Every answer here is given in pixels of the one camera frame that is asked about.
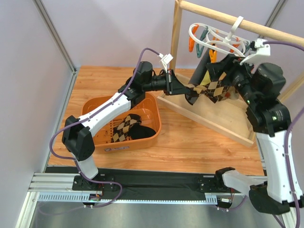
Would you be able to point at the brown argyle sock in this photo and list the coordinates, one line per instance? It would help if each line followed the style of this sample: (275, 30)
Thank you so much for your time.
(120, 132)
(214, 91)

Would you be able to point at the wooden hanger rack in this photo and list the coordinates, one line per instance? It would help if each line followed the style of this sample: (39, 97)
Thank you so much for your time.
(227, 117)

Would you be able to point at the orange plastic basket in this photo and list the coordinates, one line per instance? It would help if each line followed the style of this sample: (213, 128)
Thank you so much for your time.
(149, 113)

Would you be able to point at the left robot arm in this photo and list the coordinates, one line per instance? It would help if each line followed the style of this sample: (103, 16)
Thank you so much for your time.
(78, 132)

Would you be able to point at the grey black sock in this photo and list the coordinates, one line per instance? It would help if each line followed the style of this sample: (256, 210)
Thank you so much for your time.
(200, 70)

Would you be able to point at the left aluminium frame post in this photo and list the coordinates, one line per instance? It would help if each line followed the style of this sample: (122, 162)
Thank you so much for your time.
(62, 49)

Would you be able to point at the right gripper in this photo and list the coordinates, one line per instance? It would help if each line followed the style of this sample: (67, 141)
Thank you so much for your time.
(228, 65)

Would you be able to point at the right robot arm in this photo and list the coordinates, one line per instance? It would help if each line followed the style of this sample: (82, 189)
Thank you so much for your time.
(271, 123)

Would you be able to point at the right aluminium frame post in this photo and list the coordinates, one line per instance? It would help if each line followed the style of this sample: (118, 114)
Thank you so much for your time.
(279, 6)

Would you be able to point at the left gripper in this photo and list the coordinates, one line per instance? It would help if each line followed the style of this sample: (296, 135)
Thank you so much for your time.
(169, 82)

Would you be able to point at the white round clip hanger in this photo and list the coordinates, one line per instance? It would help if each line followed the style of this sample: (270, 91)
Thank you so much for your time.
(203, 36)

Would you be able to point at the yellow grey sock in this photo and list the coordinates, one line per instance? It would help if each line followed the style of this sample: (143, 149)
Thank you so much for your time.
(206, 80)

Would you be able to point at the aluminium frame post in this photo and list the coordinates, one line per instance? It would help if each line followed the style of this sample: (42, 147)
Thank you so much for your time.
(62, 49)
(279, 6)

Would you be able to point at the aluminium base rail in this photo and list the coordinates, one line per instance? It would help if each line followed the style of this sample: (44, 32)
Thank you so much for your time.
(58, 186)

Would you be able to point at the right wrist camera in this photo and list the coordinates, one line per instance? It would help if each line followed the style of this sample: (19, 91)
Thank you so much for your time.
(262, 51)

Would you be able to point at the black white-striped sock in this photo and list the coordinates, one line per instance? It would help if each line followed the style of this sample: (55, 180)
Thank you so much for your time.
(140, 132)

